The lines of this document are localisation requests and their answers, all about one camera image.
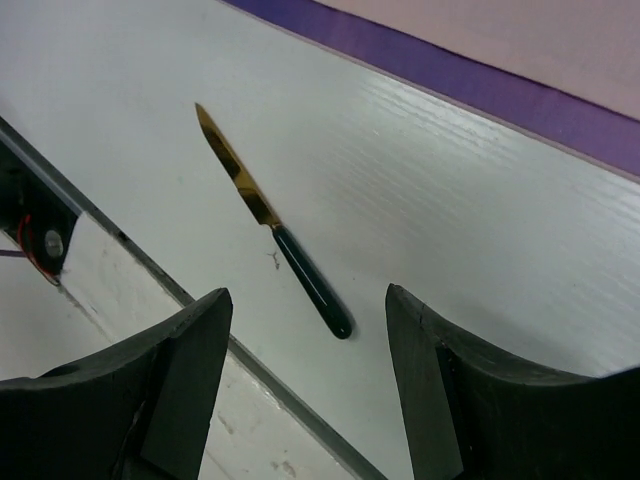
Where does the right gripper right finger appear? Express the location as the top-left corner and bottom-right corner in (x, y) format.
(385, 284), (639, 479)

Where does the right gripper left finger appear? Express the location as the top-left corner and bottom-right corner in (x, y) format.
(1, 288), (233, 479)

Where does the gold knife black handle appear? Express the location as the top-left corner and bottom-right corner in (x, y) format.
(195, 103), (354, 340)

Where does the pink cloth placemat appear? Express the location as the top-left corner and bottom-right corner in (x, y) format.
(230, 1), (639, 176)

